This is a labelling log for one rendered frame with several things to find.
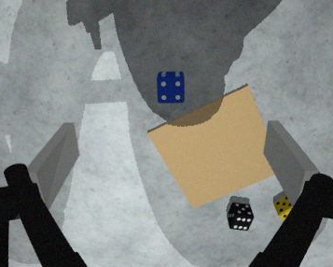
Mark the blue die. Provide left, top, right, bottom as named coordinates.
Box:
left=157, top=72, right=185, bottom=103

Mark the tan mat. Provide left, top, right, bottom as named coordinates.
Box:
left=147, top=85, right=274, bottom=208

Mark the yellow die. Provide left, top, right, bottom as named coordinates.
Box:
left=274, top=196, right=292, bottom=221

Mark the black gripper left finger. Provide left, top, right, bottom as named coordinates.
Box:
left=0, top=122, right=88, bottom=267

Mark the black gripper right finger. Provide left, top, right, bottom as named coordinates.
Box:
left=248, top=120, right=333, bottom=267

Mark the black die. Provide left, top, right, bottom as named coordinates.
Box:
left=227, top=203, right=254, bottom=231

